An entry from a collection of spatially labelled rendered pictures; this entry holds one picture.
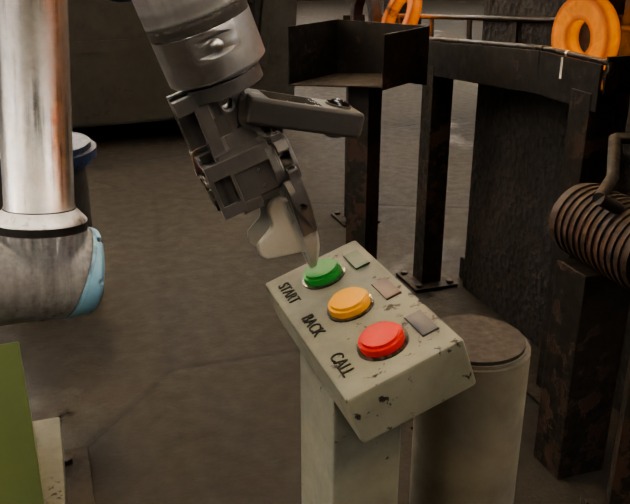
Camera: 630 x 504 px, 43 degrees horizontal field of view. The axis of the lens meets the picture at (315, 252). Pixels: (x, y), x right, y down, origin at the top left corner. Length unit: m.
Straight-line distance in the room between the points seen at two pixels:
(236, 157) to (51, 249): 0.66
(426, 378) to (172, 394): 1.15
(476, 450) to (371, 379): 0.26
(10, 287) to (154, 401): 0.54
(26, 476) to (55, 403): 0.54
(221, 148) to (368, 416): 0.27
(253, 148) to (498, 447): 0.41
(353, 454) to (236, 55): 0.37
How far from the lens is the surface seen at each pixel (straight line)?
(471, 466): 0.89
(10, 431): 1.23
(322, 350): 0.70
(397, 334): 0.67
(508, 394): 0.86
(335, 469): 0.77
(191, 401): 1.73
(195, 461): 1.56
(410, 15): 2.33
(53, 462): 1.41
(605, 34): 1.58
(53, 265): 1.32
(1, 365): 1.17
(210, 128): 0.71
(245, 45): 0.68
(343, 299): 0.74
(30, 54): 1.30
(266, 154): 0.71
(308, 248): 0.76
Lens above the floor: 0.93
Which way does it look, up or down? 22 degrees down
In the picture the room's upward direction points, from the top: straight up
